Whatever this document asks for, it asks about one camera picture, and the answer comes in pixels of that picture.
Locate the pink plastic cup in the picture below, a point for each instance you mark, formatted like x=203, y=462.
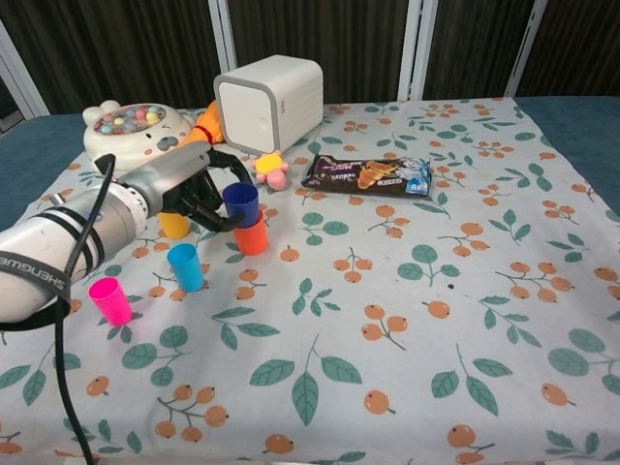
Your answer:
x=114, y=302

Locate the dark chocolate snack package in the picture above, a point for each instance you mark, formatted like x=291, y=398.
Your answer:
x=363, y=176

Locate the light blue plastic cup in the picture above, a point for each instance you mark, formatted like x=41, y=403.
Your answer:
x=186, y=271

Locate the floral print tablecloth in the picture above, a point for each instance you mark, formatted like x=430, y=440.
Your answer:
x=387, y=315

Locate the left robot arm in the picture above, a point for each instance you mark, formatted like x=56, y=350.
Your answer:
x=43, y=247

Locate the dark blue plastic cup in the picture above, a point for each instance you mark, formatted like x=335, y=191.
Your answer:
x=242, y=201

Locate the small yellow pink toy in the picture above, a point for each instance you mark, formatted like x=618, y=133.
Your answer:
x=270, y=167

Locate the dark folding screen panel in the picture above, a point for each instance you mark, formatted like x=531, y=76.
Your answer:
x=319, y=29
x=121, y=48
x=571, y=43
x=470, y=43

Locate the white fishing game toy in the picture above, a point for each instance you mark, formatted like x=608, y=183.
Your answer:
x=121, y=140

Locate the yellow plastic cup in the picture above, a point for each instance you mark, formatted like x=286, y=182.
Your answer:
x=174, y=226

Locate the teal table cover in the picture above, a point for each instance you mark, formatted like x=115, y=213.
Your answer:
x=29, y=145

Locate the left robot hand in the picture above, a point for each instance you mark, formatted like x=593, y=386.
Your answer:
x=164, y=179

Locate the white cube appliance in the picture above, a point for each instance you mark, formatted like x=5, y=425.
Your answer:
x=252, y=111

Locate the orange plastic cup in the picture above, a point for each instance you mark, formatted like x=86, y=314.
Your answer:
x=252, y=239

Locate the orange rubber chicken toy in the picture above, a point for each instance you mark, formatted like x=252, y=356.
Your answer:
x=210, y=123

